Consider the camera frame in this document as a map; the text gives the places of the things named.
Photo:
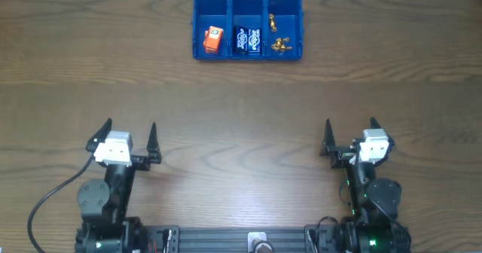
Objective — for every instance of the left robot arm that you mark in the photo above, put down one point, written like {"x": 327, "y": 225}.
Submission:
{"x": 94, "y": 196}

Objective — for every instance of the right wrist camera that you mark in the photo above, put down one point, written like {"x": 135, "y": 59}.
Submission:
{"x": 373, "y": 144}

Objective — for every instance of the blue tray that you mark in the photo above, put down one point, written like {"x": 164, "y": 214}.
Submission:
{"x": 282, "y": 4}

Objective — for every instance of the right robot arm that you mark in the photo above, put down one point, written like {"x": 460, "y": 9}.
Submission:
{"x": 384, "y": 192}

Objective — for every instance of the gold candy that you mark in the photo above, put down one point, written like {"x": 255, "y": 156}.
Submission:
{"x": 286, "y": 42}
{"x": 272, "y": 23}
{"x": 278, "y": 46}

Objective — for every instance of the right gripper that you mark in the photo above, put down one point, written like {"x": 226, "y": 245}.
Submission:
{"x": 340, "y": 157}

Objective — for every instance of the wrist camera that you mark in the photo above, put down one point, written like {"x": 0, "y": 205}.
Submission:
{"x": 373, "y": 144}
{"x": 113, "y": 149}

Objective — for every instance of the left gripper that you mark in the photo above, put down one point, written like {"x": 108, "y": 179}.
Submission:
{"x": 145, "y": 160}

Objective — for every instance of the mounting rail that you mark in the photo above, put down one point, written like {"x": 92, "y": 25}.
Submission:
{"x": 226, "y": 239}

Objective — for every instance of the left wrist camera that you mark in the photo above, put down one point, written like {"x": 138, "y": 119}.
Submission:
{"x": 113, "y": 149}

